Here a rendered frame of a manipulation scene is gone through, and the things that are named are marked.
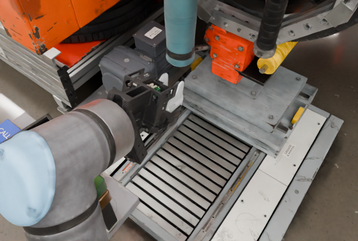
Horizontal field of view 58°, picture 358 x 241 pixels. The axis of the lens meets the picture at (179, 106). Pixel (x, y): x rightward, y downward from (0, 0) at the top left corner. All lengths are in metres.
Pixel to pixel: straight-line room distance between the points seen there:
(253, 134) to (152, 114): 0.78
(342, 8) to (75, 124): 0.61
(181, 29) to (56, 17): 0.37
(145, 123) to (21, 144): 0.22
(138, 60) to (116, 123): 0.72
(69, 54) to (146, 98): 0.96
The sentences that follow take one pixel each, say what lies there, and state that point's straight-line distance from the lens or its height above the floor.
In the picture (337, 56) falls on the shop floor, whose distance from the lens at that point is 1.93.
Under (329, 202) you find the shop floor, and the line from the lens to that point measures 1.39.
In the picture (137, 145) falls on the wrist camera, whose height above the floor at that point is 0.73.
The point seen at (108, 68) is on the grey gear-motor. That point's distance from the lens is 1.14.
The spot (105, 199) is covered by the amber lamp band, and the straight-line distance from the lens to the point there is 0.65.
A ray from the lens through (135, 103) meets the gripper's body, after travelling 0.47.
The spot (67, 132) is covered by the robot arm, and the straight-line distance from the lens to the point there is 0.39.
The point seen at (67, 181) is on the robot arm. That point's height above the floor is 0.86.
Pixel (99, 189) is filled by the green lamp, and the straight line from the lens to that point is 0.60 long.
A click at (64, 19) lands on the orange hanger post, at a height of 0.59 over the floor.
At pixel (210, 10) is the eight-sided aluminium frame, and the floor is 0.62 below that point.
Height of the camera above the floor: 1.18
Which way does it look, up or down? 51 degrees down
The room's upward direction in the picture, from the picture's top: straight up
